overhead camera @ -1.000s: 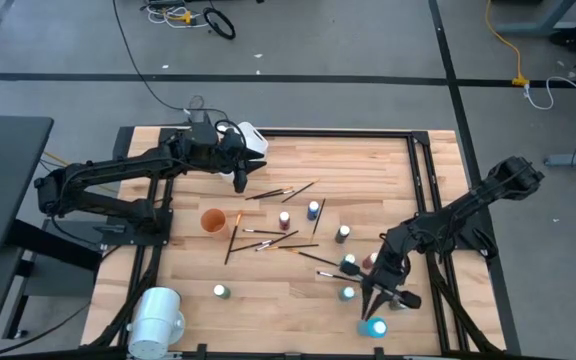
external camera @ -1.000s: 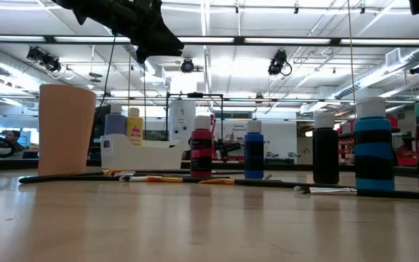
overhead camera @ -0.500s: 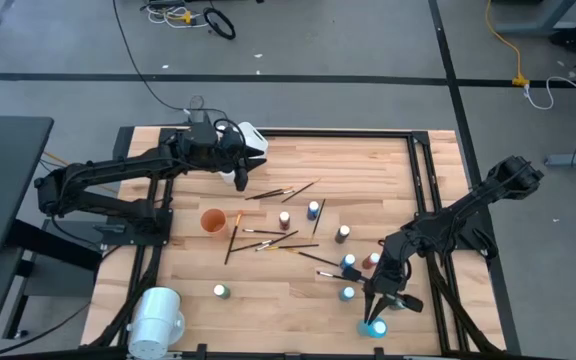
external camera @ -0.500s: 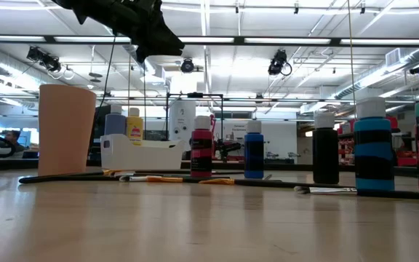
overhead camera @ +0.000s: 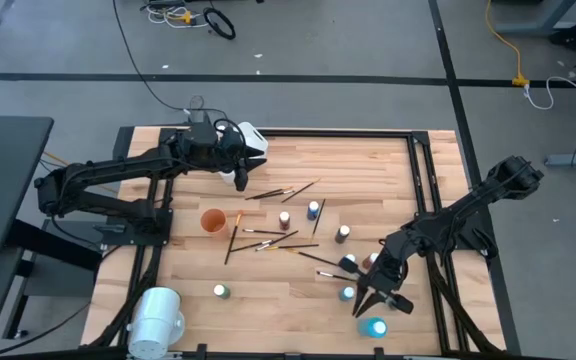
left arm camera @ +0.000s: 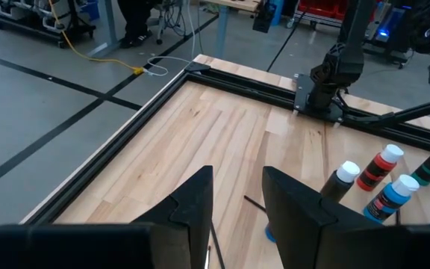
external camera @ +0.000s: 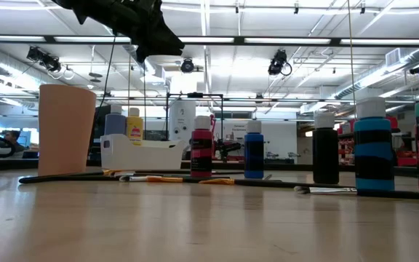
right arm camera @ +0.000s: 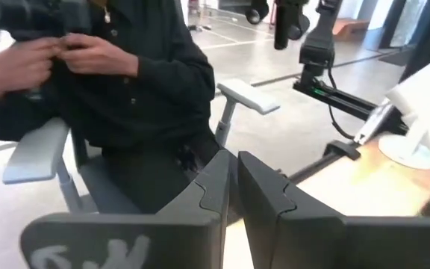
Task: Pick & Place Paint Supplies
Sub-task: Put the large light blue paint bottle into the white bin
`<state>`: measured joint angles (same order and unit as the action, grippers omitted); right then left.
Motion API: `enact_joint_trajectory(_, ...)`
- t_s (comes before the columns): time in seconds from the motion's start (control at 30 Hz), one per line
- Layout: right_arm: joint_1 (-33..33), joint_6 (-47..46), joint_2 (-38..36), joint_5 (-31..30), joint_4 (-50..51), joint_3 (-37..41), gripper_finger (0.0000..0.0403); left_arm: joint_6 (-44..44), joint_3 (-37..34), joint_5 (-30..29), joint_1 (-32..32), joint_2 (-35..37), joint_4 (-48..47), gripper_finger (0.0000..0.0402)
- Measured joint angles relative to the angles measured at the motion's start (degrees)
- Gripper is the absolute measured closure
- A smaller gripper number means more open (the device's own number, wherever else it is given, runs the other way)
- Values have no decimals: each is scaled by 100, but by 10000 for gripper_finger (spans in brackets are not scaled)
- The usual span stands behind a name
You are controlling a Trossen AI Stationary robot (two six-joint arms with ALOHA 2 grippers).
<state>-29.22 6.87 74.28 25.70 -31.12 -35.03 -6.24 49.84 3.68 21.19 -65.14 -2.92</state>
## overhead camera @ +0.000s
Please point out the grey desk leg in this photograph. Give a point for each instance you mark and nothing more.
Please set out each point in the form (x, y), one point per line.
(518, 28)

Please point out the white cylindrical lamp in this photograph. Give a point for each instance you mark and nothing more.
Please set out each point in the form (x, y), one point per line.
(155, 320)

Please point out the large teal paint bottle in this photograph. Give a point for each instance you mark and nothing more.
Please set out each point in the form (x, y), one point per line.
(368, 327)

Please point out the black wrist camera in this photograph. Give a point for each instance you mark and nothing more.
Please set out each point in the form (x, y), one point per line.
(241, 181)
(404, 304)

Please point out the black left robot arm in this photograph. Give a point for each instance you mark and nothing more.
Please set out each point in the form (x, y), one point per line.
(118, 165)

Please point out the grey side table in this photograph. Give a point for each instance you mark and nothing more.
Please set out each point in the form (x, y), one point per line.
(3, 180)

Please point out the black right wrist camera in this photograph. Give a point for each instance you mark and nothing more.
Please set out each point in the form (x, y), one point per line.
(404, 304)

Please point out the orange plastic cup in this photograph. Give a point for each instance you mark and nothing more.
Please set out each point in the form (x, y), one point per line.
(214, 222)

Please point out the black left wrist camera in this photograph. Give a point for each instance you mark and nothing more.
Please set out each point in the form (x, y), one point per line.
(241, 181)

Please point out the small dark blue paint bottle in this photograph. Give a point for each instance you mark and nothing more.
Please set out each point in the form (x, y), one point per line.
(312, 209)

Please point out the small black paint bottle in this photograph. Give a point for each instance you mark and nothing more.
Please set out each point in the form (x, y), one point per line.
(342, 234)

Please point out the small turquoise paint bottle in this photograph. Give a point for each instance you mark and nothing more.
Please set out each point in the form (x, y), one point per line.
(348, 292)

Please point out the black paintbrush white bristles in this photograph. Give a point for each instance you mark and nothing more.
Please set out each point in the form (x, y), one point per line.
(338, 277)

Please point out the black paintbrush orange ferrule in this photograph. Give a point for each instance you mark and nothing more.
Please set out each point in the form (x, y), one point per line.
(233, 240)

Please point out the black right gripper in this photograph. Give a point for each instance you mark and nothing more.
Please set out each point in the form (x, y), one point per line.
(388, 270)

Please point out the white plastic caddy bin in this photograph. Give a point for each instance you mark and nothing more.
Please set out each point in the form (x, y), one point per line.
(257, 137)

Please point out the thin paintbrush orange tip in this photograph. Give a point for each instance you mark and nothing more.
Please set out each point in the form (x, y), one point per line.
(300, 191)

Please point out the small maroon paint bottle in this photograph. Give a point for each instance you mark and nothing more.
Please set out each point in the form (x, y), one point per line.
(284, 219)

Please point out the small red paint bottle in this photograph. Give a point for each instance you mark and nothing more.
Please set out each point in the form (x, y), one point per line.
(372, 258)

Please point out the long black paintbrush yellow ferrule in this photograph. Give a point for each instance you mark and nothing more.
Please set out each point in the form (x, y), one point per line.
(318, 259)

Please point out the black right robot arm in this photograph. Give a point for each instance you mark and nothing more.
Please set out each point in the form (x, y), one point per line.
(468, 205)

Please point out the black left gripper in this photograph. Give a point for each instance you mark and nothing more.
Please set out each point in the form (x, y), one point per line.
(228, 150)

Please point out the black aluminium table frame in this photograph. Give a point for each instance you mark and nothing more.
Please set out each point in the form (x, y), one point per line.
(343, 133)

